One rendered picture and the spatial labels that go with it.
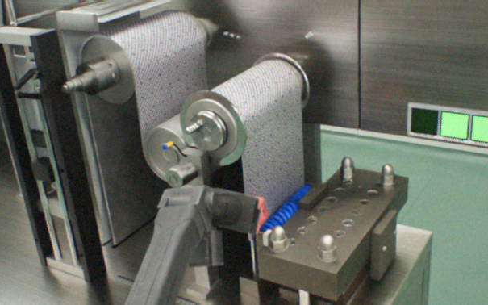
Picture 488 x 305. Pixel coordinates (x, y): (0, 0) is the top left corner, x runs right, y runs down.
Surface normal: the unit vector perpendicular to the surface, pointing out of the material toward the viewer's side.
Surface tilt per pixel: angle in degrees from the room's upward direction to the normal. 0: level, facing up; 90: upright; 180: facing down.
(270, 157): 90
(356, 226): 0
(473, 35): 90
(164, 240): 12
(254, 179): 90
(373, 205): 0
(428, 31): 90
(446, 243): 0
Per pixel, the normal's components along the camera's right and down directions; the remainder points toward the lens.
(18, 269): -0.07, -0.91
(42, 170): -0.52, 0.39
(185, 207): -0.24, -0.82
